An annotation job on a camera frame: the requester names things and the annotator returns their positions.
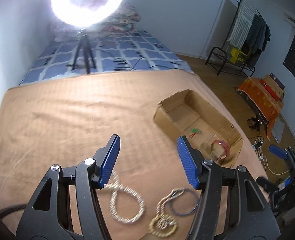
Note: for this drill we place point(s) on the white striped hanging towel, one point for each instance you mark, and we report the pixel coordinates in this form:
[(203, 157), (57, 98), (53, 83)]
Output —
[(242, 24)]

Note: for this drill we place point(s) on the yellow crate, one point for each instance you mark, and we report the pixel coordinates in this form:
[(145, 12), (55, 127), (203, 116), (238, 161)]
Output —
[(237, 56)]

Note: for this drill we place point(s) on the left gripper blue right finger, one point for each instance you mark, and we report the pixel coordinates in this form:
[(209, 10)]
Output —
[(191, 160)]

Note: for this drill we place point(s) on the black tripod stand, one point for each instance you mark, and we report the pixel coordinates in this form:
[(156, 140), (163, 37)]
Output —
[(84, 45)]

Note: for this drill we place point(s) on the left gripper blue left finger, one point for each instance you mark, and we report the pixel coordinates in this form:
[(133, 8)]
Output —
[(105, 160)]

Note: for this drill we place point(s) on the wooden box with red item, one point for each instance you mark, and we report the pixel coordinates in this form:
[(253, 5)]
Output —
[(274, 86)]

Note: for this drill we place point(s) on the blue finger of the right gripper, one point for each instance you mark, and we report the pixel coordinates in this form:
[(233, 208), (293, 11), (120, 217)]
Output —
[(277, 151)]

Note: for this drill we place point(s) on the white power strip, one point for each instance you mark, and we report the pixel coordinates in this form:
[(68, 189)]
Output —
[(257, 147)]

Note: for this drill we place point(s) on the dark hanging clothes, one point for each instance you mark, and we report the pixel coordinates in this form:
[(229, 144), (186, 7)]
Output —
[(258, 36)]

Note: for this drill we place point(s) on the orange cloth covered furniture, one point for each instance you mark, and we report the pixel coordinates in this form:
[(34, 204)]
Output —
[(268, 107)]

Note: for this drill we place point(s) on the black clamp on floor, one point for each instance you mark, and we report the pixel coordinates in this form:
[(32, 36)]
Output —
[(254, 123)]

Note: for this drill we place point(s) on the bright ring light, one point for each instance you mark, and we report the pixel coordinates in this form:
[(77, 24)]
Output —
[(83, 13)]

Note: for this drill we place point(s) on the orange peach blanket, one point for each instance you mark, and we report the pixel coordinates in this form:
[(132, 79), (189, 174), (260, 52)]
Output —
[(65, 121)]

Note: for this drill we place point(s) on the black clothes rack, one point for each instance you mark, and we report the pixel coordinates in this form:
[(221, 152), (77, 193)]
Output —
[(219, 56)]

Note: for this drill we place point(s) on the cardboard box tray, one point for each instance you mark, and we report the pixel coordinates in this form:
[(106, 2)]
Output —
[(188, 113)]

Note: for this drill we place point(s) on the blue white patterned bedsheet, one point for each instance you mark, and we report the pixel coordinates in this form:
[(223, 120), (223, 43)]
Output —
[(138, 50)]

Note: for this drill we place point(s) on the folded floral quilt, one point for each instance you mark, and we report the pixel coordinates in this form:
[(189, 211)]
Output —
[(122, 21)]

